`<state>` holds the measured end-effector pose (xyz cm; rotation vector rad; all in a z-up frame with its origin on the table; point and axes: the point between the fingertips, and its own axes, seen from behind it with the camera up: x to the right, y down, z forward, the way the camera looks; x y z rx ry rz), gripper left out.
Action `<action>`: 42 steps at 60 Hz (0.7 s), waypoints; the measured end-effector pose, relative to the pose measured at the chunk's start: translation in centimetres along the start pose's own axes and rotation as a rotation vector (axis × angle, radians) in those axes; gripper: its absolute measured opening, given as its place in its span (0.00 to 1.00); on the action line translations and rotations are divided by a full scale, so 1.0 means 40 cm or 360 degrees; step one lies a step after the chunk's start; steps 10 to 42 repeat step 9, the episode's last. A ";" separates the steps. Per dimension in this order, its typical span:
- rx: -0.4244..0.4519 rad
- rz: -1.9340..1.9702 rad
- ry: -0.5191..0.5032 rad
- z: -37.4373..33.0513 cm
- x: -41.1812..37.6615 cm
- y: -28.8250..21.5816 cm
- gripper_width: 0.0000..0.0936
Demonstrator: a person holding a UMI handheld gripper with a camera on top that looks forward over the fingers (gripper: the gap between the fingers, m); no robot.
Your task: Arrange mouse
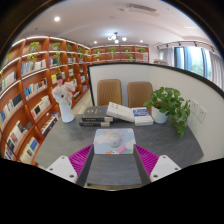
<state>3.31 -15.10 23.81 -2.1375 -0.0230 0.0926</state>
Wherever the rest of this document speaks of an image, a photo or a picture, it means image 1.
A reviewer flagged multi-bulb ceiling lamp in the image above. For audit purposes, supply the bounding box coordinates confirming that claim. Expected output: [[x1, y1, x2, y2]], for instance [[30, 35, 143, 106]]
[[107, 32, 128, 45]]

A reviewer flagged white computer mouse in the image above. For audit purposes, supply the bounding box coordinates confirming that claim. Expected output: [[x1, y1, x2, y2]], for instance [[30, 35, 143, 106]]
[[105, 131, 123, 149]]

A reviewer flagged tan upholstered chair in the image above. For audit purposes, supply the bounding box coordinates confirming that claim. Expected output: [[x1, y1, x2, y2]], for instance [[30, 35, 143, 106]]
[[126, 81, 154, 109], [96, 78, 123, 108]]

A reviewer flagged thick white book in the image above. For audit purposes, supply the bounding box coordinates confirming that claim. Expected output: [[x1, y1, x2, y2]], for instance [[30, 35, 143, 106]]
[[106, 101, 136, 124]]

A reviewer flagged green plant in white pot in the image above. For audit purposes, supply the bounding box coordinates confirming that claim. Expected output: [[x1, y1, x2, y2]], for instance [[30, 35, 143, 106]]
[[143, 86, 192, 140]]

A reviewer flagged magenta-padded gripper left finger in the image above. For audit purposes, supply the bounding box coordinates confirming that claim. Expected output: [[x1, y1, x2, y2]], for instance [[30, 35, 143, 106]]
[[45, 143, 96, 188]]

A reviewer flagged window with curtains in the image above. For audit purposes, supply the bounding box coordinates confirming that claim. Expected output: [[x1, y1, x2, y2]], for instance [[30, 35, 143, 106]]
[[156, 40, 224, 91]]

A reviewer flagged dark hardcover book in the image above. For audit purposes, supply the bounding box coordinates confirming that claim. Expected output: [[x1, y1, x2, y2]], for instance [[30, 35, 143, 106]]
[[81, 105, 114, 123], [78, 119, 111, 128]]

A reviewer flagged pastel cloud print mouse pad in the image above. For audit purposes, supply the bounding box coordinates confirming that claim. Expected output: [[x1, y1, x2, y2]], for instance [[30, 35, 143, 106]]
[[92, 127, 137, 156]]

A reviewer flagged white desk partition panel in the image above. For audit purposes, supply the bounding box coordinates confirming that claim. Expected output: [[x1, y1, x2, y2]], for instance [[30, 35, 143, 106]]
[[86, 62, 224, 161]]

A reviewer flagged orange wooden shelf unit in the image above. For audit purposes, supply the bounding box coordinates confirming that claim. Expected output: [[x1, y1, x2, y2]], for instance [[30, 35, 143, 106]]
[[0, 34, 150, 166]]

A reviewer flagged ceiling air vent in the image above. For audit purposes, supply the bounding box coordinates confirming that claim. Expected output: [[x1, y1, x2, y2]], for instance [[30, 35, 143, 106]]
[[125, 2, 158, 16]]

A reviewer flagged blue cover book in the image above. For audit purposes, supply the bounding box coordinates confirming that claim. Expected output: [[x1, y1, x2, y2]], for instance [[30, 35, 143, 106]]
[[131, 106, 155, 127]]

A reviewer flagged white vase with pink flowers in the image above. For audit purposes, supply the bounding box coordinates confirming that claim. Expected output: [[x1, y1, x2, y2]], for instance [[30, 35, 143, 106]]
[[51, 79, 77, 124]]

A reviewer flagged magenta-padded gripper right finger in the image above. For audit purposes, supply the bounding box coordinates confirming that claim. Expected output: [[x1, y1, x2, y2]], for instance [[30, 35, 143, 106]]
[[133, 143, 182, 187]]

